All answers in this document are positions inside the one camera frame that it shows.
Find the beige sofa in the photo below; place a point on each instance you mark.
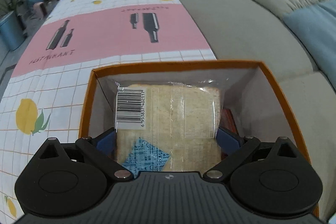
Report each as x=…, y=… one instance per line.
x=243, y=29

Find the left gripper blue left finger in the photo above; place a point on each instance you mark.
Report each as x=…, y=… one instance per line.
x=99, y=151

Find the light blue cushion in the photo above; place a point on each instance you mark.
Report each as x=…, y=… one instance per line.
x=315, y=27

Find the sliced bread pack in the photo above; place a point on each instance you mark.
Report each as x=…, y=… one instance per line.
x=167, y=128

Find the blue round bin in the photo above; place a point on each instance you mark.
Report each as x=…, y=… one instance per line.
x=11, y=31

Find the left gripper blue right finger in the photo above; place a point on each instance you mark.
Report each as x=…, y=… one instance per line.
x=237, y=150

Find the pink white lemon tablecloth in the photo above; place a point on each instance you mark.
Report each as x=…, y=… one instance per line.
x=45, y=94

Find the red orange snack packet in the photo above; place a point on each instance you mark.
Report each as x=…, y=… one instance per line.
x=227, y=138

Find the orange white cardboard box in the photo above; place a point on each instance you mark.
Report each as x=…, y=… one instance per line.
x=278, y=180

